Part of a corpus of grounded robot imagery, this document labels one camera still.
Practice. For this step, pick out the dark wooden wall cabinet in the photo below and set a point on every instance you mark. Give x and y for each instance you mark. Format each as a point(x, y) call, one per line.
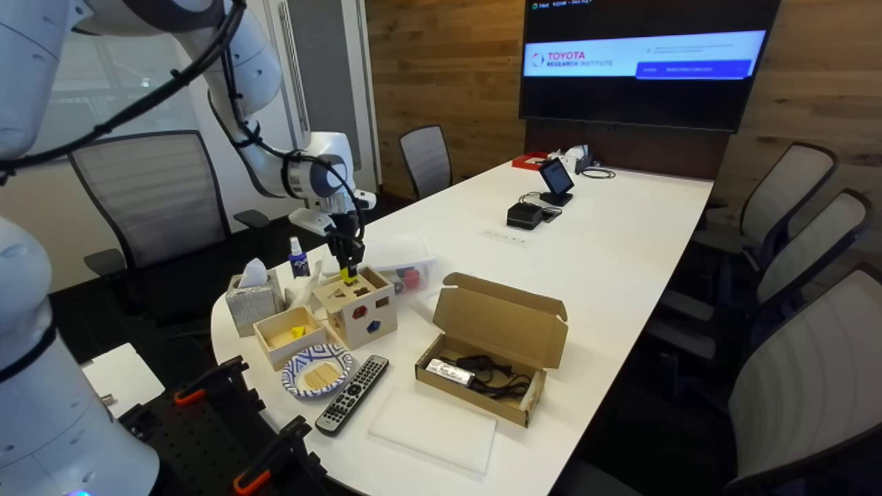
point(636, 147)

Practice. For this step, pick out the grey tissue box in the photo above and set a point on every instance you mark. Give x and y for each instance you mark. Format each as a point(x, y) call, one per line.
point(253, 300)

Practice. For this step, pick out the wall mounted TV screen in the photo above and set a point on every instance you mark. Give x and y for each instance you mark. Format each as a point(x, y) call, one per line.
point(644, 56)

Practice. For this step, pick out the blue spray bottle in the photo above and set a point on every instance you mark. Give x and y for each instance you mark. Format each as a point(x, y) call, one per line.
point(298, 260)

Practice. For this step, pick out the black remote control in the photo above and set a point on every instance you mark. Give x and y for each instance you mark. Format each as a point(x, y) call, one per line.
point(351, 395)

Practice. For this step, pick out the flat wooden piece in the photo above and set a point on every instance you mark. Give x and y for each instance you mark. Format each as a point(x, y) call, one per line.
point(320, 375)

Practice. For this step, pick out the small black box device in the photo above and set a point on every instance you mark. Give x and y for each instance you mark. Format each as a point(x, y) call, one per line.
point(526, 216)

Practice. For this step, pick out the white paper sheet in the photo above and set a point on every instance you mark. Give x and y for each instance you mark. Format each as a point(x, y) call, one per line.
point(125, 378)

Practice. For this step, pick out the crumpled white tissue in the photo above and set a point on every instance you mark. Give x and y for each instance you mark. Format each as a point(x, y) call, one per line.
point(323, 268)

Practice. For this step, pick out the small open wooden tray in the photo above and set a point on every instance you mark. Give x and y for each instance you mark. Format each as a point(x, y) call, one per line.
point(290, 349)

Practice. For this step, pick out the blue white patterned plate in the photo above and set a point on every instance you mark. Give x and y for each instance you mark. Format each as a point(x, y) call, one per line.
point(293, 375)

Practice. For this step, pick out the red tray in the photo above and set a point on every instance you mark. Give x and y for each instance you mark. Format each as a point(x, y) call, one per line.
point(530, 162)

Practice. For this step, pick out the white label card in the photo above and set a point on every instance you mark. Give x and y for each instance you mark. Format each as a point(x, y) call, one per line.
point(451, 371)

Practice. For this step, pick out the black mounting plate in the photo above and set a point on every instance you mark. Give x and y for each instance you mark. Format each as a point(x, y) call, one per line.
point(198, 451)

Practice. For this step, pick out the grey mesh office chair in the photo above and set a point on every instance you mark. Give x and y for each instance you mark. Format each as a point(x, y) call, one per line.
point(788, 195)
point(425, 162)
point(815, 250)
point(810, 386)
point(152, 196)

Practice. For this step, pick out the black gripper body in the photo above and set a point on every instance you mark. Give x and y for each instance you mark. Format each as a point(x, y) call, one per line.
point(347, 229)

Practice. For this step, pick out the wooden shape sorter box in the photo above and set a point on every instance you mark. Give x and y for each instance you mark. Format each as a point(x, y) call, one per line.
point(359, 306)

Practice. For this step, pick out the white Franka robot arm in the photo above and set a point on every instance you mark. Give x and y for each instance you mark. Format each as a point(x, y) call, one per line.
point(36, 74)

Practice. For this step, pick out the white flat sheet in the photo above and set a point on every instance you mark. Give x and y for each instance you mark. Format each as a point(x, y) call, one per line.
point(432, 433)

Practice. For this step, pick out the black tablet on stand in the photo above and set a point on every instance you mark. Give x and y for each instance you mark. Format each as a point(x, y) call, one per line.
point(555, 180)

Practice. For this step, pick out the yellow wooden block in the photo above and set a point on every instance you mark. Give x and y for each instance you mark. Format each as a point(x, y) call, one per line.
point(348, 275)
point(293, 333)

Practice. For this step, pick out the open cardboard box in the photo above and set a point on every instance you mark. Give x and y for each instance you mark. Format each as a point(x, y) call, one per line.
point(501, 322)

